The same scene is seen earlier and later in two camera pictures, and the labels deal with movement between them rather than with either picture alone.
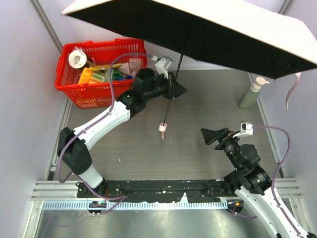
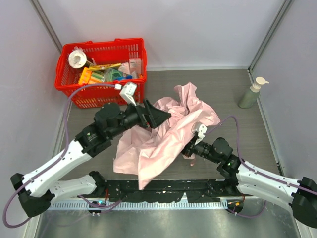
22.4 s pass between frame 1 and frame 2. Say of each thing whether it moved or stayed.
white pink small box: stayed
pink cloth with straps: moved
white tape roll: stayed
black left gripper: moved
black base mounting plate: stayed
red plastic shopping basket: stayed
